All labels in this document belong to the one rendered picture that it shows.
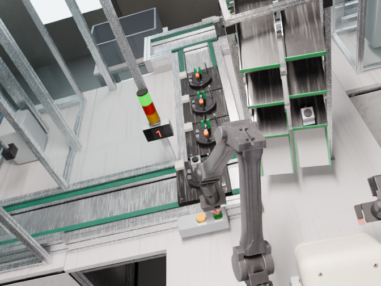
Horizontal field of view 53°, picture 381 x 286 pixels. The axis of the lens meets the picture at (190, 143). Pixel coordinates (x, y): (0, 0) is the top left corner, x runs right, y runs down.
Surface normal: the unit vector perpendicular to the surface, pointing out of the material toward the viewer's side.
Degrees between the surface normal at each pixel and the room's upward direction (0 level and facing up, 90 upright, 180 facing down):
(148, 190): 0
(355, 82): 0
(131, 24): 90
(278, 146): 45
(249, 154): 68
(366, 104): 90
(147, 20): 90
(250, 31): 25
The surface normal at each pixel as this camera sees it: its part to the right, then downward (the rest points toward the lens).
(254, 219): 0.25, 0.24
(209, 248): -0.26, -0.70
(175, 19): 0.04, 0.69
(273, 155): -0.25, 0.01
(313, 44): -0.27, -0.33
